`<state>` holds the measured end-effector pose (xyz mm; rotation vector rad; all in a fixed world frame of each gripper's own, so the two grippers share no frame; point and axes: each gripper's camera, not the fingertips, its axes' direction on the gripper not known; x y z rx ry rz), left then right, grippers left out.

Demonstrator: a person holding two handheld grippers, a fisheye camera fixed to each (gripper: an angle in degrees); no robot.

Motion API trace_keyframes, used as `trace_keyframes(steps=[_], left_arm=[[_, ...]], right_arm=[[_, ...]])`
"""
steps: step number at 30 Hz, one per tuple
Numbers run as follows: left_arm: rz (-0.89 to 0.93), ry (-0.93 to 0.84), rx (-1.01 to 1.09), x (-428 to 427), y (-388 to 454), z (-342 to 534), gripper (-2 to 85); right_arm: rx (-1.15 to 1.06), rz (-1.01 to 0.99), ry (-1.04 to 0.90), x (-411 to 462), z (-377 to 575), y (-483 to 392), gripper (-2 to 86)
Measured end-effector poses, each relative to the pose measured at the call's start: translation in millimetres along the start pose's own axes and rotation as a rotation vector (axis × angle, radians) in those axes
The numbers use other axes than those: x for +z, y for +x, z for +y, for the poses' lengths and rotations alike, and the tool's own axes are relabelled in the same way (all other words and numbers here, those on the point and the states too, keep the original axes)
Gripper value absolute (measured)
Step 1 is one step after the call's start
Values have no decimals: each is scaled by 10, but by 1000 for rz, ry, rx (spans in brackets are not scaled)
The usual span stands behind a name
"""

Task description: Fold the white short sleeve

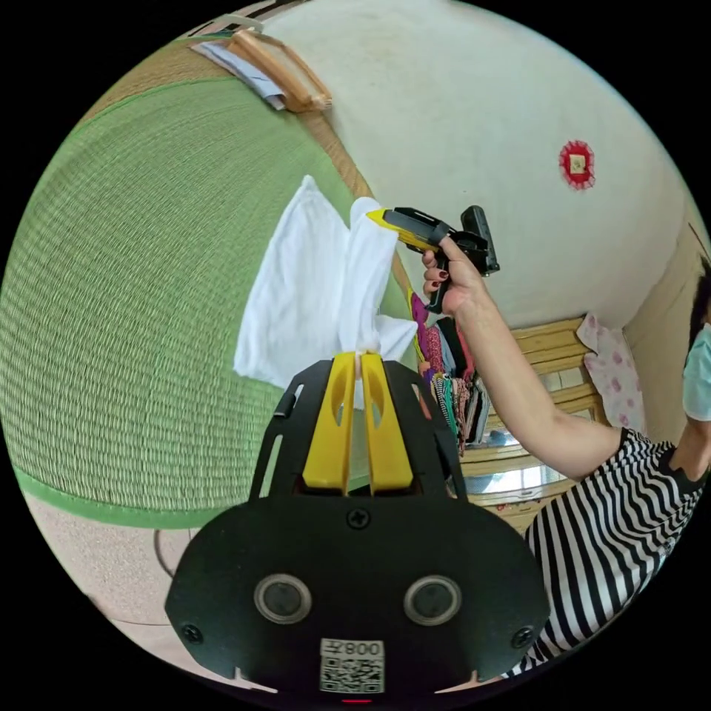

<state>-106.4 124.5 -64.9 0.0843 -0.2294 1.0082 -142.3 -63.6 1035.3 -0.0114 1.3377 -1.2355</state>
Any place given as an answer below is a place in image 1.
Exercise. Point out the white short sleeve shirt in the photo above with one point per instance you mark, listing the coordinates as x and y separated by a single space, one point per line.
300 289

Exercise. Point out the person's right hand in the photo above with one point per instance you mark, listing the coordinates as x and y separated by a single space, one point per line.
452 278

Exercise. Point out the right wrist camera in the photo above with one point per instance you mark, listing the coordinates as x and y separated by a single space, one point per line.
481 239

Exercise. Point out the pile of clothes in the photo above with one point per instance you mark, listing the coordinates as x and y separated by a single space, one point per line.
452 366

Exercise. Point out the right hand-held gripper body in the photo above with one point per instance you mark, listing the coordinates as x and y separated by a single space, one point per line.
425 225

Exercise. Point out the person's body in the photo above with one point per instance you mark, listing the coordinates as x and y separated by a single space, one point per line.
605 533

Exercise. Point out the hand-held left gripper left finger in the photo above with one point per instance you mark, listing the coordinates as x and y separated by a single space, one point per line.
328 444

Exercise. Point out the grey white folded cloth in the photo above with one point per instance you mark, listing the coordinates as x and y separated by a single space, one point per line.
244 66

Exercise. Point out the wooden frame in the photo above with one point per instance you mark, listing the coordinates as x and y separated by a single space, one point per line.
283 69

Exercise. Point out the red wall ornament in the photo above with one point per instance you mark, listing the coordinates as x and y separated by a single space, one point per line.
576 164

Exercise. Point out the bed with green woven mat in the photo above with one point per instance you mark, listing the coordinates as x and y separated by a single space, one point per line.
139 305

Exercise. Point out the pink floral pillow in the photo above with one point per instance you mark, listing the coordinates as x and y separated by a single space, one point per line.
614 366

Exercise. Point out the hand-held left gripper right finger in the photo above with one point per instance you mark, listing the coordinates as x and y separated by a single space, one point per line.
389 450

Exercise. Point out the wooden cupboard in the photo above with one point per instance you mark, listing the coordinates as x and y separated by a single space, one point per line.
561 366

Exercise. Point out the person's right forearm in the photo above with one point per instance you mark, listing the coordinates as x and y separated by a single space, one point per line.
522 389

